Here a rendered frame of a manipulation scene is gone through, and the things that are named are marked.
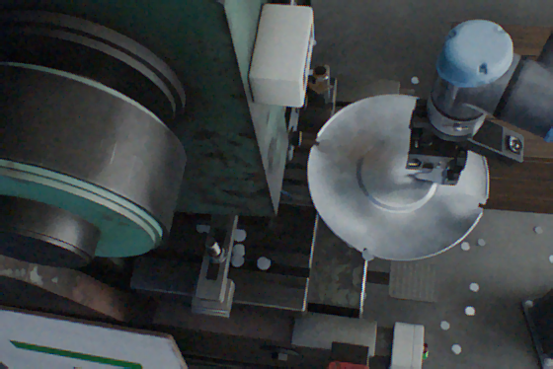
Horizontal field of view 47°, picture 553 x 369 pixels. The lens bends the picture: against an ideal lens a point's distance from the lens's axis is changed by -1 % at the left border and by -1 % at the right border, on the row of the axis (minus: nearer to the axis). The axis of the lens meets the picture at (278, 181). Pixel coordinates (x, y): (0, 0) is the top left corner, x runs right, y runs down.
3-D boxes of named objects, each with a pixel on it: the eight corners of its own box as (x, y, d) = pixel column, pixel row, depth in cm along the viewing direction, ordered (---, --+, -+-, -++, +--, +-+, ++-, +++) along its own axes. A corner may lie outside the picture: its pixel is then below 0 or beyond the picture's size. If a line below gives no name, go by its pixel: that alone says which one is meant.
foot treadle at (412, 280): (436, 269, 164) (439, 263, 159) (434, 307, 160) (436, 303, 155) (214, 242, 172) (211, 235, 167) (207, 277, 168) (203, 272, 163)
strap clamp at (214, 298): (246, 222, 110) (238, 200, 101) (228, 319, 104) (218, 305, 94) (212, 218, 111) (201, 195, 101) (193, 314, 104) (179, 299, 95)
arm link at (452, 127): (492, 72, 80) (491, 129, 76) (484, 91, 84) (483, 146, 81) (432, 67, 81) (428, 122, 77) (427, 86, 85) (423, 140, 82)
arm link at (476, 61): (505, 87, 66) (430, 55, 68) (483, 135, 76) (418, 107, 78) (533, 32, 69) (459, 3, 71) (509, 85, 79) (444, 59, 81)
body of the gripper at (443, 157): (408, 126, 96) (417, 84, 85) (466, 132, 95) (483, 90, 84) (404, 173, 93) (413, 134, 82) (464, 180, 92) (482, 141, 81)
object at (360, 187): (454, 289, 95) (455, 288, 95) (278, 218, 101) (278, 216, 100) (509, 131, 105) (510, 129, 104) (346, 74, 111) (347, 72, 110)
